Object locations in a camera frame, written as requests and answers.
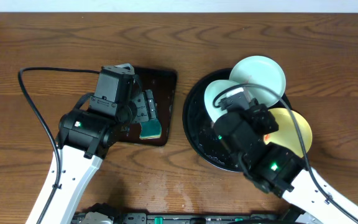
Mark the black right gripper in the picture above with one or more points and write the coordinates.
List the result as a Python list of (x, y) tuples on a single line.
[(264, 116)]

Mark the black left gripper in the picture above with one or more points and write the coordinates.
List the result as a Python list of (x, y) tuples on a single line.
[(148, 109)]

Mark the yellow plate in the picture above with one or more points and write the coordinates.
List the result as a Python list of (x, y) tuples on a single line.
[(286, 135)]

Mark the green scrubbing sponge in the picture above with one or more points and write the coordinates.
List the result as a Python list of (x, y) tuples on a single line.
[(150, 129)]

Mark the small light green plate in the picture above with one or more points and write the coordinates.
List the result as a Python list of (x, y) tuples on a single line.
[(214, 88)]

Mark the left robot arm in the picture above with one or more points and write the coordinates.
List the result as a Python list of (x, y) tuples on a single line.
[(96, 122)]

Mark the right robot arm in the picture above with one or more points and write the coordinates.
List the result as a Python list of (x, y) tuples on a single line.
[(275, 168)]

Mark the black rectangular water tray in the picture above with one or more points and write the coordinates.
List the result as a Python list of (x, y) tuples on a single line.
[(162, 83)]

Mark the black round tray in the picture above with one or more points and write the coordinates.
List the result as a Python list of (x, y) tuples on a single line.
[(198, 125)]

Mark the large light green plate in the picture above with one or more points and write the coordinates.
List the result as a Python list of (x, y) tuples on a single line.
[(259, 70)]

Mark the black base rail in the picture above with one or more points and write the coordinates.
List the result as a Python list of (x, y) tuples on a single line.
[(104, 213)]

